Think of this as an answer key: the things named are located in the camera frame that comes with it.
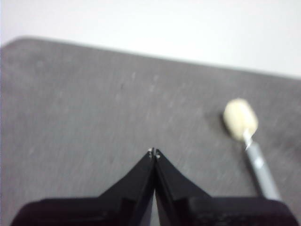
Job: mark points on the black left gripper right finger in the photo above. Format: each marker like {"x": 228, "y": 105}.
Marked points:
{"x": 200, "y": 212}

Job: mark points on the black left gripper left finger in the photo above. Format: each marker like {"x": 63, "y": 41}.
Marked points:
{"x": 122, "y": 209}

